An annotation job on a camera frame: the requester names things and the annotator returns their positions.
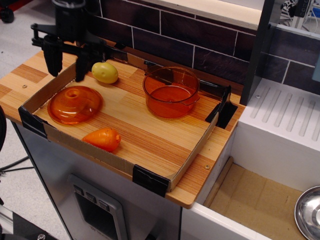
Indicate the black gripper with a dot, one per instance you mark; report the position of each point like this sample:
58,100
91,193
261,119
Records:
70,35

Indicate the orange transparent pot lid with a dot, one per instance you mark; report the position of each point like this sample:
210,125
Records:
74,105

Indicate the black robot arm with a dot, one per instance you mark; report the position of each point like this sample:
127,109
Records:
92,7

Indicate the orange transparent pot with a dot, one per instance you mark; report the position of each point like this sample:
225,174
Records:
170,92

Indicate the yellow toy potato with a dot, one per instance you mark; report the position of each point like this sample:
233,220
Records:
105,72

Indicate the cardboard fence with black tape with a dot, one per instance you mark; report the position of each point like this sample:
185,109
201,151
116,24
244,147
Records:
170,157

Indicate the black caster wheel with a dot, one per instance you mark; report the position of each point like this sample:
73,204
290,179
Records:
7,15

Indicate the orange toy carrot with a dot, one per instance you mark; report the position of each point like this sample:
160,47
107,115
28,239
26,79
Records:
107,139

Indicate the white sink drainboard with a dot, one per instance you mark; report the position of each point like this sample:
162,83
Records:
278,135

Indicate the steel bowl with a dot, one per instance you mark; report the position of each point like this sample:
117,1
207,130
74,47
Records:
307,213

